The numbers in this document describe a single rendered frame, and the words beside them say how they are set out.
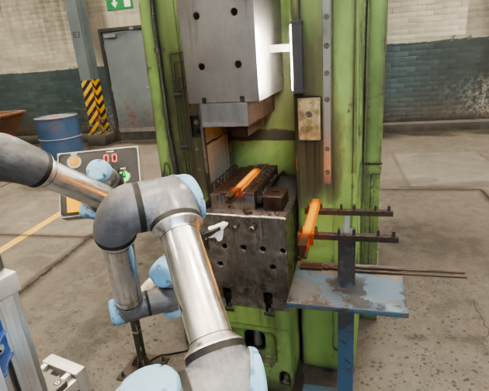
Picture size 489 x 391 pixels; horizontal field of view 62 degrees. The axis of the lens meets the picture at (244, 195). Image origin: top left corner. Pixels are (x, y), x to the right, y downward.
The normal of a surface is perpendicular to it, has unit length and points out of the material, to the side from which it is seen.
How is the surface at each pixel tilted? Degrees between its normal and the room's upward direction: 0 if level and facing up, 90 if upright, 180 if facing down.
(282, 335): 89
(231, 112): 90
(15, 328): 90
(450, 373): 0
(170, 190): 37
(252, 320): 90
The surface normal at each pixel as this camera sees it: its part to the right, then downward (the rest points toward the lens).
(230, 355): 0.33, -0.61
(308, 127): -0.31, 0.34
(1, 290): 0.89, 0.09
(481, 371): -0.07, -0.94
